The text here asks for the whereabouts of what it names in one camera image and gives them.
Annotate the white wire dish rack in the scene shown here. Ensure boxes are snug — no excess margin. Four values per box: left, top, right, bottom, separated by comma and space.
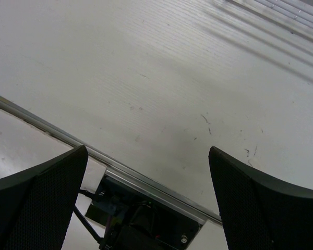
213, 0, 313, 40

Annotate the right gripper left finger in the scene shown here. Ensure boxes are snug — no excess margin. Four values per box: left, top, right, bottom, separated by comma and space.
0, 145, 88, 249

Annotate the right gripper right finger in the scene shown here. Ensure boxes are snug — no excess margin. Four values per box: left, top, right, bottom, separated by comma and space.
209, 146, 313, 249

